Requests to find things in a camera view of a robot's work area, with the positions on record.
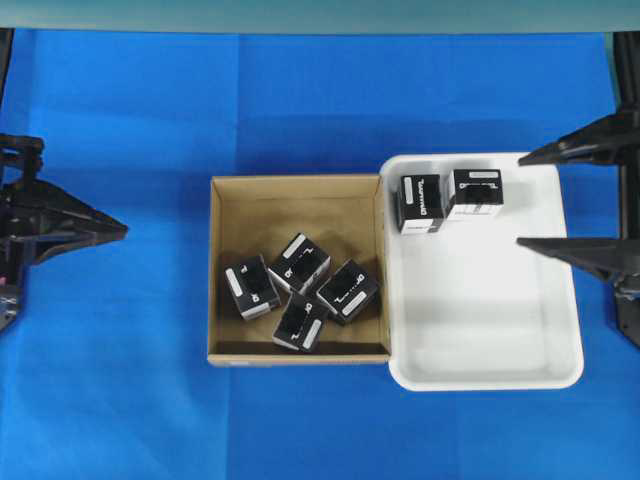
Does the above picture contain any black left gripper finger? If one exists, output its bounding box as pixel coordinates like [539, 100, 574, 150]
[19, 180, 128, 265]

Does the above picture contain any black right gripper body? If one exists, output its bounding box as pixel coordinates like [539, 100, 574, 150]
[613, 159, 639, 345]

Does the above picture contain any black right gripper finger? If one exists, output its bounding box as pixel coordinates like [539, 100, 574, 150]
[516, 237, 639, 282]
[518, 113, 639, 166]

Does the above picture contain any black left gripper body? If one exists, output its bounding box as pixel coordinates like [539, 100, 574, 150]
[1, 133, 44, 330]

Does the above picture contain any black white Dynamixel box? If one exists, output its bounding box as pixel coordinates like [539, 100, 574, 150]
[445, 169, 504, 220]

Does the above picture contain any black white box in tray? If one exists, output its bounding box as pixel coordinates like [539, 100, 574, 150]
[395, 174, 445, 235]

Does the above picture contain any black white box upper middle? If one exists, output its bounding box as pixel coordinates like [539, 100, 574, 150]
[224, 255, 281, 321]

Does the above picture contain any black white box centre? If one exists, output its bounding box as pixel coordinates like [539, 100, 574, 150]
[268, 233, 331, 295]

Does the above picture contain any black white box lower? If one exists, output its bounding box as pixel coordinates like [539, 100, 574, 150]
[272, 291, 330, 353]

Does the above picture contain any black white box right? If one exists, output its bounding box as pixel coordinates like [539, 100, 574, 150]
[316, 259, 379, 325]

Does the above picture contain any open brown cardboard box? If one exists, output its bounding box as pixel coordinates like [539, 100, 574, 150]
[207, 174, 391, 366]

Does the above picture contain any white plastic tray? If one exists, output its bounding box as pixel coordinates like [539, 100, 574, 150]
[380, 153, 584, 391]

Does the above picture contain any black frame post right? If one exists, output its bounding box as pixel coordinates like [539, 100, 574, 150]
[612, 30, 639, 111]

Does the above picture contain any black frame post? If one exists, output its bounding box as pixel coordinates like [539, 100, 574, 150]
[612, 30, 639, 111]
[0, 28, 15, 99]

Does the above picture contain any black frame post left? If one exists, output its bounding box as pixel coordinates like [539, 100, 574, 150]
[0, 28, 15, 99]

